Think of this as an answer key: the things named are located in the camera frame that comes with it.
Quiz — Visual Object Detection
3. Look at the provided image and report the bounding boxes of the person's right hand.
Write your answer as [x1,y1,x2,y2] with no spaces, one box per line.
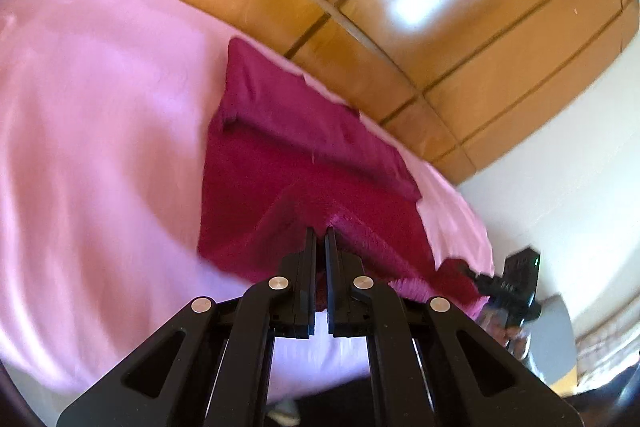
[502,324,532,361]

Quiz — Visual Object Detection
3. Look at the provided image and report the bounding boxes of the dark red fleece garment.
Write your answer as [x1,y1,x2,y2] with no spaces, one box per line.
[197,37,493,323]

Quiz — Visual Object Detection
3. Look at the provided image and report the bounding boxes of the wooden panelled headboard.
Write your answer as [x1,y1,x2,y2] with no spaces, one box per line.
[47,0,640,185]

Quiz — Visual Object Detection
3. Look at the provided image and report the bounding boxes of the brown patterned rug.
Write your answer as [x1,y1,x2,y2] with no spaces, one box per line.
[575,314,640,388]

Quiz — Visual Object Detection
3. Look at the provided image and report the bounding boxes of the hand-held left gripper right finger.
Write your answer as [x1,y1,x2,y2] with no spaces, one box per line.
[326,227,584,427]

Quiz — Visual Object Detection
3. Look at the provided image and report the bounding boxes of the pink bed sheet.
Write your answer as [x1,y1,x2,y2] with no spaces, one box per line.
[0,0,496,408]

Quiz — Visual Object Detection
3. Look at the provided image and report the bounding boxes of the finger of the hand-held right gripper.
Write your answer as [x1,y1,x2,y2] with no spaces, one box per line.
[465,268,501,297]

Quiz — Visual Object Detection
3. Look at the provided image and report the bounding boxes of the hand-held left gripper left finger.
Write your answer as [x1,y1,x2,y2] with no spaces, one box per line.
[56,227,318,427]

